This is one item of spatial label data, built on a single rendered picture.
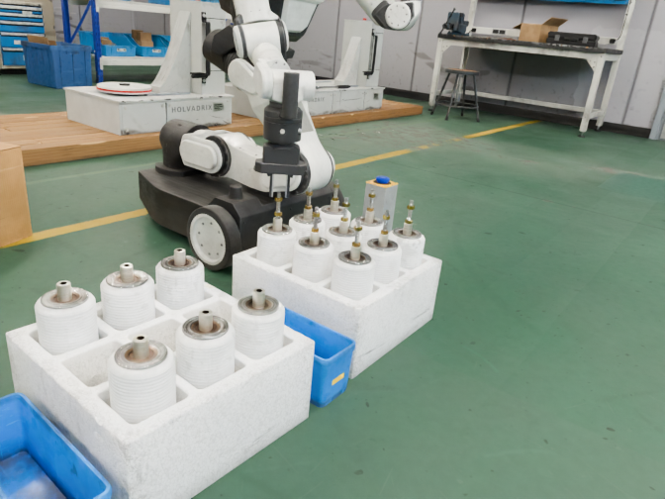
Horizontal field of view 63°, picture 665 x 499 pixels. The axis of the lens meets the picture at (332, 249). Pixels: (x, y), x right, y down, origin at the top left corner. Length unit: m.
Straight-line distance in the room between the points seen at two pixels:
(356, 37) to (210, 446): 4.40
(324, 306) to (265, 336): 0.27
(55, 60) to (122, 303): 4.65
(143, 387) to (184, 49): 2.97
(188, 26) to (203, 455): 3.01
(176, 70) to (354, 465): 2.93
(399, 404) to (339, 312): 0.23
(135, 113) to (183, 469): 2.55
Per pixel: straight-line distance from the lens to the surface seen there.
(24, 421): 1.09
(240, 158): 1.86
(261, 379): 0.96
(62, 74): 5.66
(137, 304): 1.08
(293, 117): 1.22
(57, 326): 1.03
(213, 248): 1.70
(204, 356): 0.90
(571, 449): 1.23
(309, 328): 1.23
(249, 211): 1.68
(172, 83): 3.60
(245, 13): 1.51
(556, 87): 6.32
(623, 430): 1.35
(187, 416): 0.88
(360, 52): 5.02
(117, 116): 3.24
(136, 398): 0.86
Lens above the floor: 0.73
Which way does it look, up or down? 22 degrees down
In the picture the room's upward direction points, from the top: 5 degrees clockwise
